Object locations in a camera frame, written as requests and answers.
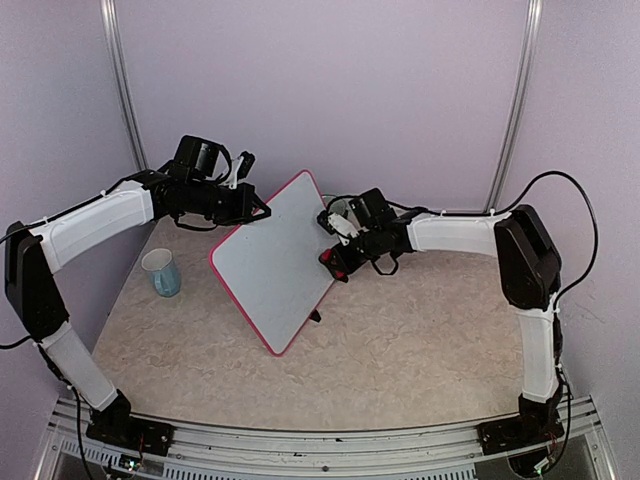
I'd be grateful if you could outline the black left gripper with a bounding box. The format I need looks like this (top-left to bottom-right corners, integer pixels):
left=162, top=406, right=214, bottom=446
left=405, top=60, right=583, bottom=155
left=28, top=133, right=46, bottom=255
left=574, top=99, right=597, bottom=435
left=189, top=179, right=273, bottom=227

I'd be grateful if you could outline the red black whiteboard eraser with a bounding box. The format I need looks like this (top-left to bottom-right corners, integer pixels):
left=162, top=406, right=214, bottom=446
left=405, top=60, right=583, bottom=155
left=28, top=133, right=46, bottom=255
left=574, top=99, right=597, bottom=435
left=318, top=249, right=348, bottom=283

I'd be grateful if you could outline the pink framed whiteboard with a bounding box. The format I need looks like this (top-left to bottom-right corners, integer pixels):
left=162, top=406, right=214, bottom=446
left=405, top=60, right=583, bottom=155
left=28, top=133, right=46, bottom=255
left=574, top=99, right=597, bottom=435
left=210, top=170, right=335, bottom=357

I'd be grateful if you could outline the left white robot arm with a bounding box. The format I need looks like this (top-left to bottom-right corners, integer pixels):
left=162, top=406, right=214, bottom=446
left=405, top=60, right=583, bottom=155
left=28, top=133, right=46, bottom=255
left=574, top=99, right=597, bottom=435
left=1, top=135, right=271, bottom=445

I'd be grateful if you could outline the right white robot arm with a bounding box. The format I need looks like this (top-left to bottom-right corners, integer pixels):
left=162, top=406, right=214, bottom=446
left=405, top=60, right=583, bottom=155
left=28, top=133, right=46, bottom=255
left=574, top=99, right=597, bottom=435
left=316, top=188, right=563, bottom=444

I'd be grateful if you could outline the teal ceramic bowl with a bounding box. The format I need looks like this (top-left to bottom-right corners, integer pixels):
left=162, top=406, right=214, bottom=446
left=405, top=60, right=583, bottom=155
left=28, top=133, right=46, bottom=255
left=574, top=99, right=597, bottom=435
left=323, top=195, right=351, bottom=218

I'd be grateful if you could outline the light blue ceramic mug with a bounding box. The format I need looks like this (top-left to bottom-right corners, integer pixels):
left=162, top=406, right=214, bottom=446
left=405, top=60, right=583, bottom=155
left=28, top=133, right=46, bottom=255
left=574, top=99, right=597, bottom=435
left=141, top=248, right=181, bottom=298

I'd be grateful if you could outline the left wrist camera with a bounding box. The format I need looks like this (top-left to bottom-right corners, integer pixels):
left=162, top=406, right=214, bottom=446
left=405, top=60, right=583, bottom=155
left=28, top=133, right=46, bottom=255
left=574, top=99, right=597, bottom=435
left=227, top=151, right=255, bottom=190

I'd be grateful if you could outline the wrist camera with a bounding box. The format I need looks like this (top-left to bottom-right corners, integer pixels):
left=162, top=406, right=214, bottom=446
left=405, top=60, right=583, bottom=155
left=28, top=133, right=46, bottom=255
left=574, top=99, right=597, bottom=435
left=316, top=210, right=359, bottom=245
left=227, top=151, right=255, bottom=190

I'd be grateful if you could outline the wire whiteboard easel stand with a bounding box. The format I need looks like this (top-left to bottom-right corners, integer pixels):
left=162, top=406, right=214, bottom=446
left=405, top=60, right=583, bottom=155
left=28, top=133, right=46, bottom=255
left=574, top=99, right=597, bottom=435
left=309, top=310, right=322, bottom=323

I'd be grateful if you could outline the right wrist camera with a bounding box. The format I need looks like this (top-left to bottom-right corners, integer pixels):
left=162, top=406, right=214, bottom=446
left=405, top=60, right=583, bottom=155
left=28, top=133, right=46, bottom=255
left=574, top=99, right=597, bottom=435
left=316, top=210, right=359, bottom=245

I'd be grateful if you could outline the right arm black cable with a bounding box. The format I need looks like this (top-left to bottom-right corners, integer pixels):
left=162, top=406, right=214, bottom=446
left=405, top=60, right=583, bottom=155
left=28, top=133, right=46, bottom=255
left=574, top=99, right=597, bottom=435
left=324, top=170, right=599, bottom=301

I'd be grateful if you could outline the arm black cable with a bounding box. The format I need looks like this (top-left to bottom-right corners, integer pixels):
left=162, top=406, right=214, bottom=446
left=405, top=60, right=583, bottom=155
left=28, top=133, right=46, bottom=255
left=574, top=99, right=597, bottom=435
left=324, top=170, right=599, bottom=301
left=0, top=142, right=236, bottom=351

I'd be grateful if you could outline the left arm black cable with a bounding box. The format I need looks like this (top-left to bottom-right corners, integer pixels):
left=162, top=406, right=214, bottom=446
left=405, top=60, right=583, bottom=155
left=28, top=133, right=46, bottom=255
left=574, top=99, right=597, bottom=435
left=0, top=142, right=236, bottom=351

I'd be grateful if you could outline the left aluminium frame post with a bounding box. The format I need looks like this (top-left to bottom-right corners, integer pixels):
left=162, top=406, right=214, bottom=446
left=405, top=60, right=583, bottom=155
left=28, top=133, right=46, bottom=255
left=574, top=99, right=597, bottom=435
left=98, top=0, right=150, bottom=171

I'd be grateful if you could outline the aluminium frame post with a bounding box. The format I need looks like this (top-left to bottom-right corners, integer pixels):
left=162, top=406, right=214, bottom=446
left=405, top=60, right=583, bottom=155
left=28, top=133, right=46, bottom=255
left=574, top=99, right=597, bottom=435
left=98, top=0, right=150, bottom=171
left=484, top=0, right=544, bottom=212

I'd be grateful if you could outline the right aluminium frame post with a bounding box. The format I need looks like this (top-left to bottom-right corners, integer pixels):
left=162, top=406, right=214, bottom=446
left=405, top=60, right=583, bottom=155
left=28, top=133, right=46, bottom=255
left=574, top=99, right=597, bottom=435
left=484, top=0, right=544, bottom=212

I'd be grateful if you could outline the front aluminium rail base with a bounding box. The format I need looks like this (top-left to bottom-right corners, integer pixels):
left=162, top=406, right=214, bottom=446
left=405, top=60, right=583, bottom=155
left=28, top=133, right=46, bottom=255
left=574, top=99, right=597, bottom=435
left=34, top=397, right=616, bottom=480

